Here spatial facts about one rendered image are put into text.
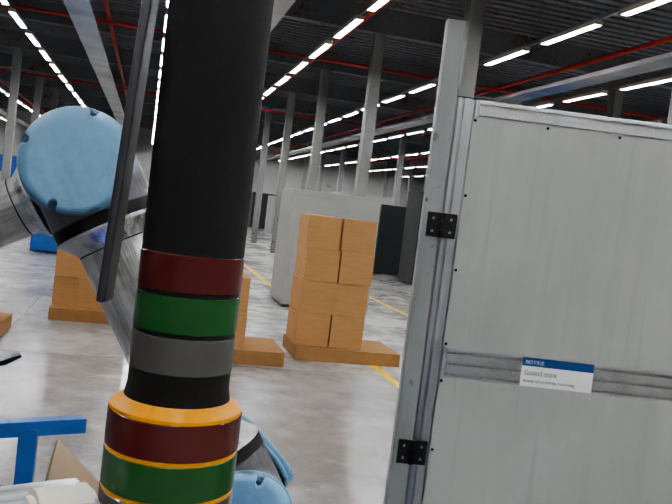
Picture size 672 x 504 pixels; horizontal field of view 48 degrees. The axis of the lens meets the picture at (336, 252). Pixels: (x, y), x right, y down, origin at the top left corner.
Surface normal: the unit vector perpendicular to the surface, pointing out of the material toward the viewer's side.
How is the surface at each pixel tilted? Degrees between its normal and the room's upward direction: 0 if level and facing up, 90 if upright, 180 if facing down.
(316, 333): 90
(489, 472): 90
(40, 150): 79
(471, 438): 90
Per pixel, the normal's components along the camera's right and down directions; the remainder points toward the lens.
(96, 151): 0.14, -0.13
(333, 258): 0.24, 0.08
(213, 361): 0.74, 0.13
